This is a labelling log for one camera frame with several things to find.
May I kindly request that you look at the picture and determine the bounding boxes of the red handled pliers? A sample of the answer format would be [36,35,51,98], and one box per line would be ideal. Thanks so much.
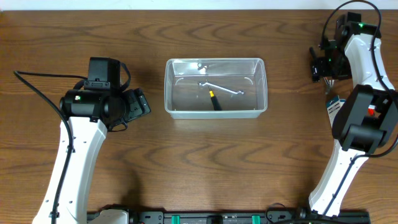
[368,107,375,116]

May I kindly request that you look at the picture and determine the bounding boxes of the blue white cardboard box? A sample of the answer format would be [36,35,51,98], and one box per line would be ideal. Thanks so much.
[326,95,346,126]

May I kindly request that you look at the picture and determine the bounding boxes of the yellow black screwdriver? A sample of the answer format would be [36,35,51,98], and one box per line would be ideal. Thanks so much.
[208,87,222,111]

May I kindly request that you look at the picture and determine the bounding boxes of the silver double ended wrench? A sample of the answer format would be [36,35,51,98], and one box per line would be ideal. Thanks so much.
[198,82,245,95]

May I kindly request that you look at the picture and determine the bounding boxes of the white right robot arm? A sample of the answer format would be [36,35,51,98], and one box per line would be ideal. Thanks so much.
[309,12,397,217]

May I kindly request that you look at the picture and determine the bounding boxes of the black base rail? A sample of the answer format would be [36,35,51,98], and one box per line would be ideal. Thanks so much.
[105,204,371,224]

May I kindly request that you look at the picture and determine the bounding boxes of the small black handled hammer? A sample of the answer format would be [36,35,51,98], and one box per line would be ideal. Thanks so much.
[309,47,334,95]

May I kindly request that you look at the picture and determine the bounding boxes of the clear plastic container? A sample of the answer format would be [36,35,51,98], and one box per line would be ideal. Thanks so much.
[164,58,268,119]

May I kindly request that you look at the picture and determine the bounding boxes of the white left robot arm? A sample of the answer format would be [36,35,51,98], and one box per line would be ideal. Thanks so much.
[33,57,150,223]

